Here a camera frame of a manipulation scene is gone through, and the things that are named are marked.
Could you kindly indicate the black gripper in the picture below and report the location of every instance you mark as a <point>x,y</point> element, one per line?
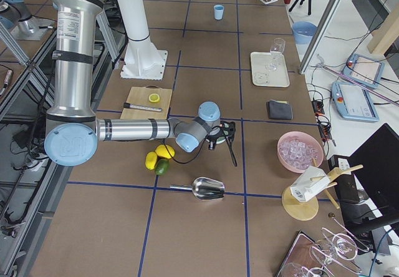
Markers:
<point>230,146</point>

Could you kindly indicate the light blue cup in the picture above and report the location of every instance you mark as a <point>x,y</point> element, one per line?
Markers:
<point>218,12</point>

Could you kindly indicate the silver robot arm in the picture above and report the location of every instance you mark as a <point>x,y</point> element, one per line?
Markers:
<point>72,129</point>

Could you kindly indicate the steel ice scoop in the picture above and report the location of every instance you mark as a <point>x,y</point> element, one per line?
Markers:
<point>204,188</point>

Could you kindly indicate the pink bowl with ice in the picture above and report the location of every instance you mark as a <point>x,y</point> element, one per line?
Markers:
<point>298,150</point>

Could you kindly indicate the blue bowl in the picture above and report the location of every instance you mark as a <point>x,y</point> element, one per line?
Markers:
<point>303,31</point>

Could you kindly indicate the yellow lemon upper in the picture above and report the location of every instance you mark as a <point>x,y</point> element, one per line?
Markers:
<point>165,151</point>

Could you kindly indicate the yellow lemon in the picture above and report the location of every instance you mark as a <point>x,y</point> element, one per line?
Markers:
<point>151,160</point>
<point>165,151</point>

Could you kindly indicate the green lime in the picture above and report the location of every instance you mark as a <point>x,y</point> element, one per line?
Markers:
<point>162,166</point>

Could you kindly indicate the yellow lemon lower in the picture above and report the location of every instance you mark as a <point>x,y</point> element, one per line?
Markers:
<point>151,160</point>

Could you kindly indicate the cream bear tray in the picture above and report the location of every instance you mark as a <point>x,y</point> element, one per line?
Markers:
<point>262,77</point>

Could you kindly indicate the half lemon slice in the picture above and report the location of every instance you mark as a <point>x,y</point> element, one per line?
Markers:
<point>154,98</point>

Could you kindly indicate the white paper carton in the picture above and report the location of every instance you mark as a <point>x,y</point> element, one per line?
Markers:
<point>309,184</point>

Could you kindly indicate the wooden cutting board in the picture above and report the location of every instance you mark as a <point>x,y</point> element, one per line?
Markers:
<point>141,96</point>

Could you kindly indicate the wooden cup stand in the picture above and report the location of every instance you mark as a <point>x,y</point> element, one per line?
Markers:
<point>308,210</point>

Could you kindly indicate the clear wine glass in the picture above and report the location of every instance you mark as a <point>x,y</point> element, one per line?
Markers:
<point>275,52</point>

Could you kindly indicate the steel rod with black tip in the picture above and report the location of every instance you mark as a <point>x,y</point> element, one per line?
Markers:
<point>127,105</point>

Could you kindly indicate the near teach pendant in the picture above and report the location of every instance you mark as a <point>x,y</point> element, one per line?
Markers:
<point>353,103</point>

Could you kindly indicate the teach pendant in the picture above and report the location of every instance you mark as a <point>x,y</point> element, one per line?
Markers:
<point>353,103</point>
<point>364,70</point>

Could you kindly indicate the black monitor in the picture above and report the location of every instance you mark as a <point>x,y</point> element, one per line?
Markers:
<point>379,177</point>

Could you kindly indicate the upturned wine glasses on tray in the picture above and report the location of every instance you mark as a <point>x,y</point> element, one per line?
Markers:
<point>333,254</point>

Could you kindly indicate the far teach pendant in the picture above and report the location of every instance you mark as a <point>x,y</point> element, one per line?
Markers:
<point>364,70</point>

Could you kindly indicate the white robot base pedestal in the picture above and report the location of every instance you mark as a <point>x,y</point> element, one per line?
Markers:
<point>142,59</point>

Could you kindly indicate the wooden post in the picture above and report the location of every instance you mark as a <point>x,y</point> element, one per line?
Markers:
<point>385,35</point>

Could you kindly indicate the aluminium frame post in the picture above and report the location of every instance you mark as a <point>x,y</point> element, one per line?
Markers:
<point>324,22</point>

